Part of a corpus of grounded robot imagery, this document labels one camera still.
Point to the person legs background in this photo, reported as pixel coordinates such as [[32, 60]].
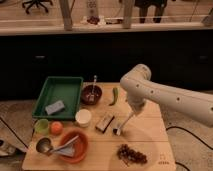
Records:
[[144, 5]]

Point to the office chair base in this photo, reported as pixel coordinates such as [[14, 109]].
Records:
[[38, 3]]

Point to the green plastic tray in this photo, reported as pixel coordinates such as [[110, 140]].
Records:
[[55, 88]]

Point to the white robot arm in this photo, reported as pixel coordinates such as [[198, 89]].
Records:
[[139, 87]]

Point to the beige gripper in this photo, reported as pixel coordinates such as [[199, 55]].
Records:
[[137, 108]]

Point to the metal whisk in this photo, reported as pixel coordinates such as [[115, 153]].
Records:
[[91, 96]]

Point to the small green cup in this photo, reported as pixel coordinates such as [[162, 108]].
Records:
[[42, 126]]

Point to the metal ladle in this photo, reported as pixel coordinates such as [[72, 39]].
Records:
[[44, 146]]

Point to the white paper cup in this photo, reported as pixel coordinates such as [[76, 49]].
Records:
[[83, 117]]

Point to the wooden table board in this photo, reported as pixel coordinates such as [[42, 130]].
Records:
[[145, 133]]

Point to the black silver eraser block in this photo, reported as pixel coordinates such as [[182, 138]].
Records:
[[104, 122]]

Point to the grey spatula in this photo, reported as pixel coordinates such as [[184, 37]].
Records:
[[67, 149]]

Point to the green chili pepper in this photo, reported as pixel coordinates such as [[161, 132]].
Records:
[[115, 96]]

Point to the blue grey sponge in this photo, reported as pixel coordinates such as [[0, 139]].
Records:
[[54, 107]]

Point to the dark brown bowl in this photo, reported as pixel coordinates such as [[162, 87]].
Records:
[[86, 92]]

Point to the orange bowl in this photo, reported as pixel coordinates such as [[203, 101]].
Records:
[[80, 146]]

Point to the orange fruit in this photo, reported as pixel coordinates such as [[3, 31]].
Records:
[[56, 128]]

